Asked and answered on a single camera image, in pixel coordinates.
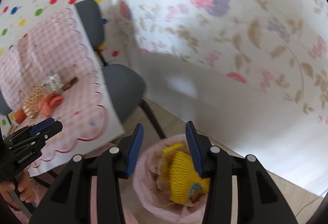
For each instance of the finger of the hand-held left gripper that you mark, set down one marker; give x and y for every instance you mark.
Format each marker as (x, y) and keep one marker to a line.
(55, 128)
(42, 125)

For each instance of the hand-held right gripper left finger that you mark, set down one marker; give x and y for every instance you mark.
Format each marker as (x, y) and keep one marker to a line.
(134, 152)

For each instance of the orange crumpled wrapper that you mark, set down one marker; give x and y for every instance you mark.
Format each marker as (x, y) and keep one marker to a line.
(51, 103)

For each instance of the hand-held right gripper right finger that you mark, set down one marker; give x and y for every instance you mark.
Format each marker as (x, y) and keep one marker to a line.
(194, 149)

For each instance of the yellow foam net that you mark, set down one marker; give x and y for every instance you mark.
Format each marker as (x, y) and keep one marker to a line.
(182, 175)

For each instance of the red apple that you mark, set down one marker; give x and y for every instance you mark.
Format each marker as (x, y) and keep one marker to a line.
(19, 115)

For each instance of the pink checkered sheet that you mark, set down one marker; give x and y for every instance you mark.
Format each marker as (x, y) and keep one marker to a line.
(51, 47)

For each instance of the person's left hand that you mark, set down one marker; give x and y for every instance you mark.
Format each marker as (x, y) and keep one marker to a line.
(25, 185)

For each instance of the brown stick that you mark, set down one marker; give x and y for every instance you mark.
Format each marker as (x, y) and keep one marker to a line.
(69, 83)

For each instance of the gold woven wrapper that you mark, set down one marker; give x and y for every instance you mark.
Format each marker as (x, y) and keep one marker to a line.
(33, 102)

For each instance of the grey office chair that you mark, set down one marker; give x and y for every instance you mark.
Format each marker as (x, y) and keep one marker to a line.
(123, 85)

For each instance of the floral print sheet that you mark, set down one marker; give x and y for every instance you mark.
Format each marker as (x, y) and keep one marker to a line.
(230, 21)

